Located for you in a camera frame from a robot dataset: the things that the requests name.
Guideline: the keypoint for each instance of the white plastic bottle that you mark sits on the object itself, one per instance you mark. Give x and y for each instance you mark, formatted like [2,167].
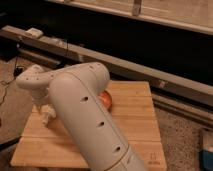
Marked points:
[48,113]

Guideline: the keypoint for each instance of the wooden board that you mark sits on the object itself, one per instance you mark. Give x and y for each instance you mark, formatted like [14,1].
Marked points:
[50,146]

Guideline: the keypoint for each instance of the black power adapter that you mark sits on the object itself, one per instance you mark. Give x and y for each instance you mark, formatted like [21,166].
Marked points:
[17,71]

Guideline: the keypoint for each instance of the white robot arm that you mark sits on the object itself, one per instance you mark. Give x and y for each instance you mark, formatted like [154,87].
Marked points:
[74,94]

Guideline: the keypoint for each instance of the blue white container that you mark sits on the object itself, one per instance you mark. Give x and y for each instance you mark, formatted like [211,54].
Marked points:
[206,153]

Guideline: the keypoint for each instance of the grey metal rail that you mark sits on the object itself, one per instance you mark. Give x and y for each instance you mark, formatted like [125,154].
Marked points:
[197,95]

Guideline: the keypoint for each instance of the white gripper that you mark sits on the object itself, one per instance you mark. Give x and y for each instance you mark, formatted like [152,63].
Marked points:
[40,97]

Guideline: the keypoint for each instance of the orange ceramic bowl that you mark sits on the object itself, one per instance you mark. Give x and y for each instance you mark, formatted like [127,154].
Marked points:
[106,99]

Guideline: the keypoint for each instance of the white box on rail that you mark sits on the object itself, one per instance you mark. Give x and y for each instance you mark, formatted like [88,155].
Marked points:
[35,33]

